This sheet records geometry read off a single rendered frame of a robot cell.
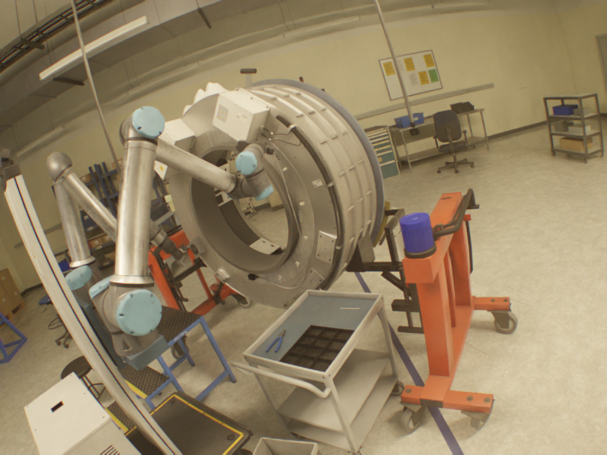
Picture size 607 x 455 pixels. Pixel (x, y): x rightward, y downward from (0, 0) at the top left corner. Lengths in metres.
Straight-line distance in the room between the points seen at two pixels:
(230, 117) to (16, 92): 5.00
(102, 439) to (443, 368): 1.50
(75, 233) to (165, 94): 5.94
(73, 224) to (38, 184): 7.43
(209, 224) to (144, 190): 1.32
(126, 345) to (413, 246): 1.10
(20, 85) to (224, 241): 4.79
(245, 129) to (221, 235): 0.96
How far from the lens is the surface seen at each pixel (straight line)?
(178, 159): 1.38
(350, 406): 1.69
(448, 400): 1.69
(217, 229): 2.41
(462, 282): 2.11
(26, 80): 6.19
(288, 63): 7.30
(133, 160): 1.14
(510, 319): 2.29
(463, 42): 8.68
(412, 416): 1.78
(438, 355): 1.68
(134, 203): 1.11
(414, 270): 1.31
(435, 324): 1.55
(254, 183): 1.44
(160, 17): 5.19
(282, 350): 1.55
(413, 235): 1.25
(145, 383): 2.32
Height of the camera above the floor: 1.55
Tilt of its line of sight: 17 degrees down
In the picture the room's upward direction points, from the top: 18 degrees counter-clockwise
